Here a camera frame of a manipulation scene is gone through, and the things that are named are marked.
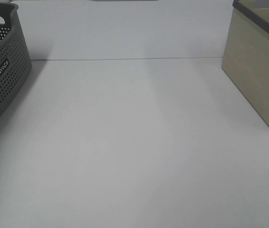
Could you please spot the beige plastic storage bin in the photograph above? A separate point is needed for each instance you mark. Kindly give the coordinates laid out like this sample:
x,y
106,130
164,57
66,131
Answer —
x,y
246,55

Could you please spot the grey perforated plastic basket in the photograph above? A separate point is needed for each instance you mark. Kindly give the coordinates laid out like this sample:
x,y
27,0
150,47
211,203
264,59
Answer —
x,y
15,62

